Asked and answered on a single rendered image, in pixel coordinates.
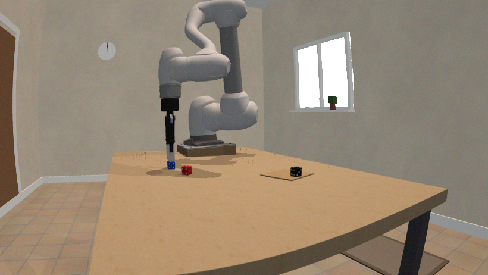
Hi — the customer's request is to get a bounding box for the brown mat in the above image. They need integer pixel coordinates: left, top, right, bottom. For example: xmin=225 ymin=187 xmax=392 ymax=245
xmin=260 ymin=169 xmax=314 ymax=181

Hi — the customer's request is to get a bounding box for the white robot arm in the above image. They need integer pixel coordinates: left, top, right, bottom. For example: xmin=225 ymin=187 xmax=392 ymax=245
xmin=158 ymin=0 xmax=258 ymax=147

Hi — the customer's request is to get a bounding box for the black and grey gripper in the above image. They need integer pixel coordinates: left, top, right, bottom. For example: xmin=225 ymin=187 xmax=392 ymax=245
xmin=161 ymin=98 xmax=179 ymax=161

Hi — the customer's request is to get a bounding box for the red die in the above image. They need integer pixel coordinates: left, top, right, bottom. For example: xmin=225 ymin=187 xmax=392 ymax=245
xmin=182 ymin=165 xmax=192 ymax=175

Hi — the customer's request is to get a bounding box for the blue die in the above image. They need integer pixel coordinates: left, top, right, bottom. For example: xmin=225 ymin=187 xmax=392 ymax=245
xmin=167 ymin=161 xmax=175 ymax=170

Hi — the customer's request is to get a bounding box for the black die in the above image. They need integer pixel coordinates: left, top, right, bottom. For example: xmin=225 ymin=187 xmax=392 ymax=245
xmin=290 ymin=167 xmax=302 ymax=177

